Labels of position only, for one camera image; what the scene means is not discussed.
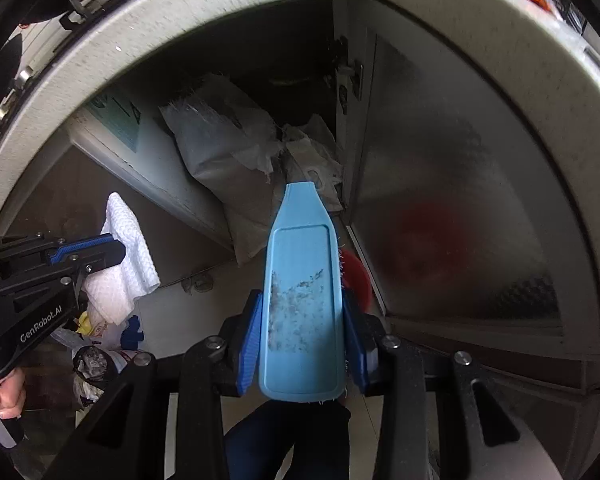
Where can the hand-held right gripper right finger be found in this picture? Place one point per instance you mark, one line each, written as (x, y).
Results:
(357, 350)

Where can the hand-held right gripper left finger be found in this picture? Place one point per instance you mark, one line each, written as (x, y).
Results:
(250, 345)

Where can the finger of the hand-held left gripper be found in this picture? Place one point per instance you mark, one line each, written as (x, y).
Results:
(80, 246)
(40, 277)

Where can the white paper towel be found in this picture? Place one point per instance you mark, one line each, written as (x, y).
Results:
(130, 260)

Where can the black plastic waste bag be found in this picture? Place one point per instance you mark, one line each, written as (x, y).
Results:
(95, 365)

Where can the light blue scrubbing brush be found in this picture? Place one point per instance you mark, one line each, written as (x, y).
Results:
(300, 270)

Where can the person's left hand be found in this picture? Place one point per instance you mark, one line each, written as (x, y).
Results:
(7, 395)

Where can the person's leg dark trousers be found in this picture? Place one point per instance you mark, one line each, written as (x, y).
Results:
(280, 440)

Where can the white woven sack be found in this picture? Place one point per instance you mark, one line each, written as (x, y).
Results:
(220, 150)

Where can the frosted cabinet door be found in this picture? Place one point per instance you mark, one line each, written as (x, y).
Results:
(455, 185)

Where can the white plastic bag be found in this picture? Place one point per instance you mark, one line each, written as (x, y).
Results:
(312, 155)

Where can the metal cabinet hinge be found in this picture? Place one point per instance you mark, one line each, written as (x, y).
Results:
(347, 70)

